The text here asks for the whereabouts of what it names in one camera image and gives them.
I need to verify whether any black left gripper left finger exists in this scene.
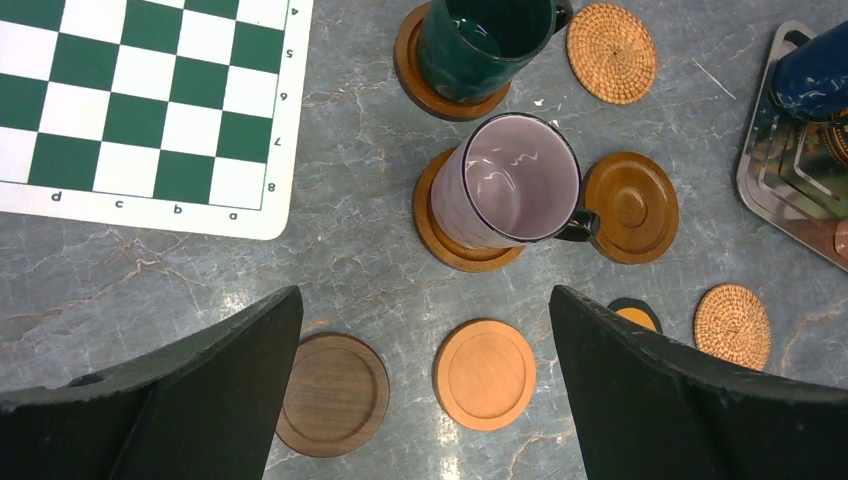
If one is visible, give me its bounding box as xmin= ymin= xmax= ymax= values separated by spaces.
xmin=1 ymin=286 xmax=304 ymax=479

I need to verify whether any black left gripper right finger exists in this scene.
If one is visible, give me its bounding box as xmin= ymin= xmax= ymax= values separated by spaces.
xmin=549 ymin=285 xmax=847 ymax=479

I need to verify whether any reddish brown grooved coaster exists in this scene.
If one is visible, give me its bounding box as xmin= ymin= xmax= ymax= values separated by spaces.
xmin=582 ymin=151 xmax=680 ymax=265

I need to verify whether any light brown grooved coaster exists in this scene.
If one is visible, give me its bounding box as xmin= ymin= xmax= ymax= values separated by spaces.
xmin=411 ymin=148 xmax=524 ymax=273

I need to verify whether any lilac cup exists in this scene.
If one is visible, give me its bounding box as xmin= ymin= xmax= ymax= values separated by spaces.
xmin=430 ymin=113 xmax=601 ymax=249

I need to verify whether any dark blue mug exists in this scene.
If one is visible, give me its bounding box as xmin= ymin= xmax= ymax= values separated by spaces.
xmin=770 ymin=22 xmax=847 ymax=127

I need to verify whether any dark green mug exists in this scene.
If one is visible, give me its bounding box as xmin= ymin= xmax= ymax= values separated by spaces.
xmin=416 ymin=0 xmax=574 ymax=104

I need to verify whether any brown grooved wooden coaster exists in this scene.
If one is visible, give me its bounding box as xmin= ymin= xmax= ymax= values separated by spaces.
xmin=393 ymin=3 xmax=511 ymax=122

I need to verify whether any orange black felt coaster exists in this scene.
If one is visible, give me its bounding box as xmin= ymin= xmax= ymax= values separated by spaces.
xmin=608 ymin=297 xmax=663 ymax=333

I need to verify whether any woven rattan coaster near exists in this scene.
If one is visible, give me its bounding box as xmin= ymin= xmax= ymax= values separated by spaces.
xmin=693 ymin=284 xmax=771 ymax=371

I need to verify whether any woven rattan coaster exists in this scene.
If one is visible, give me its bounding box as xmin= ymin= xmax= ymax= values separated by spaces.
xmin=565 ymin=2 xmax=658 ymax=105
xmin=693 ymin=284 xmax=771 ymax=371

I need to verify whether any dark walnut wooden coaster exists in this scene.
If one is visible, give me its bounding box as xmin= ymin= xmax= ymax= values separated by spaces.
xmin=276 ymin=332 xmax=390 ymax=458

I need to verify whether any light orange wooden coaster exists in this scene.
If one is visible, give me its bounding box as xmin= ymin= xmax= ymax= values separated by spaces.
xmin=433 ymin=318 xmax=537 ymax=432

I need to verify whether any woven rattan coaster far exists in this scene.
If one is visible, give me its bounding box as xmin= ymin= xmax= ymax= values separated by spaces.
xmin=565 ymin=2 xmax=658 ymax=105

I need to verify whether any metal serving tray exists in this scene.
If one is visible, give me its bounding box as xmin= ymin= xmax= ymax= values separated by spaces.
xmin=736 ymin=21 xmax=847 ymax=270

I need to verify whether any green white chessboard mat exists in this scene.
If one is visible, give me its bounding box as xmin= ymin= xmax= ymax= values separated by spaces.
xmin=1 ymin=0 xmax=313 ymax=240

